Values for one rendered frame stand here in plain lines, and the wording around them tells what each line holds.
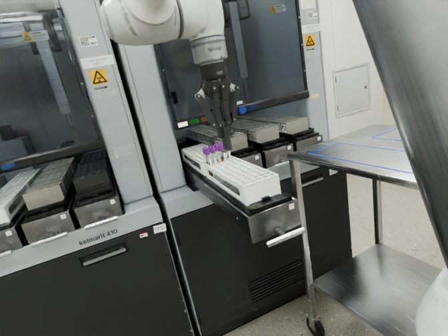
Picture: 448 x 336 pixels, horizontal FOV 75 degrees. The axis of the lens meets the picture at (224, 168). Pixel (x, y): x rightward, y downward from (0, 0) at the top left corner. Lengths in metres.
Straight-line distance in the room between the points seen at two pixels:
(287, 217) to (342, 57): 2.44
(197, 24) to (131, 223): 0.68
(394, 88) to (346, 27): 2.92
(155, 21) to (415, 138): 0.59
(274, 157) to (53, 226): 0.82
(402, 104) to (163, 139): 0.99
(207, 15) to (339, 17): 2.36
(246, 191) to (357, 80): 2.58
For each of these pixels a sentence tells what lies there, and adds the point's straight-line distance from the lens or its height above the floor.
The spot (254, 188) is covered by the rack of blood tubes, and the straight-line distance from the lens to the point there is 0.69.
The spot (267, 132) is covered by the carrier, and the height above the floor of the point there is 0.86.
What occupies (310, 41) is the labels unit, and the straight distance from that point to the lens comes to 1.40.
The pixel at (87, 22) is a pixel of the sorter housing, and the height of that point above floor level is 1.36.
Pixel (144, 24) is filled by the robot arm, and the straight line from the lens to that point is 0.70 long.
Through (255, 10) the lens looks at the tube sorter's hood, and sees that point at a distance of 1.26.
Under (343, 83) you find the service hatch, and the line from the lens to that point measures 3.03.
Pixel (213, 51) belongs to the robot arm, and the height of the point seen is 1.18.
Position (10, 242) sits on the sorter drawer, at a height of 0.76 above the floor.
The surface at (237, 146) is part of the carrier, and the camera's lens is 1.20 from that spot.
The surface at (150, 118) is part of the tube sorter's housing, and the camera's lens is 1.10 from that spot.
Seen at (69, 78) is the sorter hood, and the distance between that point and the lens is 1.08.
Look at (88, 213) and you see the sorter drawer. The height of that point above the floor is 0.78.
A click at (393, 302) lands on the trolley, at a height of 0.28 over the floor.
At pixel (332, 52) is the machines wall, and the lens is 2.96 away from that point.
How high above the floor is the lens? 1.11
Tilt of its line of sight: 17 degrees down
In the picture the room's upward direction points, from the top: 11 degrees counter-clockwise
